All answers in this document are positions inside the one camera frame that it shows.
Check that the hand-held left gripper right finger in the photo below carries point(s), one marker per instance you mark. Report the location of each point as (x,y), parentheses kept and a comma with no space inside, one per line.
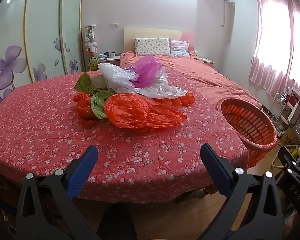
(215,170)

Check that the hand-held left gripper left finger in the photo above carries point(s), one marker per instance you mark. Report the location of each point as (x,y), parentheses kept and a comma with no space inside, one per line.
(82,170)

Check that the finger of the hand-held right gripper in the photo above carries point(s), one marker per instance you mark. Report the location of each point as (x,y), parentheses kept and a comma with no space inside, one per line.
(287,158)

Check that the orange plastic laundry basket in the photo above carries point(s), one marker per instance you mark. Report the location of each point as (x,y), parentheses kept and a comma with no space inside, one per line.
(255,155)

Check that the small orange plastic bag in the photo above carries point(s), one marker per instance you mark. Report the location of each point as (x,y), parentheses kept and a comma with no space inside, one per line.
(187,98)
(83,107)

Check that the large orange plastic bag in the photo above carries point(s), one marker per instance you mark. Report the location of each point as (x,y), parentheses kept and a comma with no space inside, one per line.
(130,110)

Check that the light green printed plastic bag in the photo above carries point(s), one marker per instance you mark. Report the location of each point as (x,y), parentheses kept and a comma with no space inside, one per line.
(83,81)

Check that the beige cardboard box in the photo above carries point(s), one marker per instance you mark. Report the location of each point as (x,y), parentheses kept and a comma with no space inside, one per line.
(98,82)

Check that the clear plastic bag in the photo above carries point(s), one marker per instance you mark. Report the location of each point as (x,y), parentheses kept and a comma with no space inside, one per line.
(160,91)

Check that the white bubble wrap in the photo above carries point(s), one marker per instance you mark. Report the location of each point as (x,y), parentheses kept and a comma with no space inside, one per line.
(115,76)

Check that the purple plastic bag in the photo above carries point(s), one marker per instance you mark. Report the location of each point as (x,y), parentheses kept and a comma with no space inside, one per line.
(147,72)

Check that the person's right hand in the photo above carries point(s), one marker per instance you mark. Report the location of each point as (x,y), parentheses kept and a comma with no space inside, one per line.
(291,228)

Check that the white metal stand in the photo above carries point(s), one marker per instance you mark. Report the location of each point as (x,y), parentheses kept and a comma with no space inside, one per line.
(275,160)

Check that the brown cardboard box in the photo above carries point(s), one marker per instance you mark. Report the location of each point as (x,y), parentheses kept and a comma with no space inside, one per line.
(290,138)

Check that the red floral tablecloth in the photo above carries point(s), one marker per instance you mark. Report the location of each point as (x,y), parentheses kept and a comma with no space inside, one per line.
(52,130)

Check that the orange bed duvet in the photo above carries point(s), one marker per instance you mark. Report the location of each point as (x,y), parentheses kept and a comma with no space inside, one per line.
(202,80)

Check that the pink curtain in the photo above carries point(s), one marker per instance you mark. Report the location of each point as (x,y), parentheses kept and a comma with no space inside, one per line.
(265,55)

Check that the yellow green plush toy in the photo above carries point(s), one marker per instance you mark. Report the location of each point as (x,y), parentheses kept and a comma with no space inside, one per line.
(93,63)

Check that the pink nightstand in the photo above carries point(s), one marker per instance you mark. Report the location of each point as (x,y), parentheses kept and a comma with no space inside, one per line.
(110,62)
(206,61)

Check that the white mug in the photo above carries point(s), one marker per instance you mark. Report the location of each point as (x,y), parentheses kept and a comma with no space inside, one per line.
(112,54)

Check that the pink striped pillow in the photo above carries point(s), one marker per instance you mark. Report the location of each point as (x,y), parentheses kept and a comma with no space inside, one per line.
(180,47)

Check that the clear tube of plush toys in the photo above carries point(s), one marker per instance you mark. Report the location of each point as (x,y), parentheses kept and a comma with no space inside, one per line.
(91,40)

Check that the white floral pillow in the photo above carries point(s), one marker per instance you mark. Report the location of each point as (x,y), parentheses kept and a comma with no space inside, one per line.
(152,47)

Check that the flower print sliding wardrobe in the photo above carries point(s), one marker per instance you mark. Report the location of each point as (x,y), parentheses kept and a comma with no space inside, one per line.
(40,30)

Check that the cream and pink headboard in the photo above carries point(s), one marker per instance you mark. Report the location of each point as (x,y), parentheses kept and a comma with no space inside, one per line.
(152,32)

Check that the air conditioner pipe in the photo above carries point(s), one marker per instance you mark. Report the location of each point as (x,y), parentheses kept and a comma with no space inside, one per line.
(223,12)

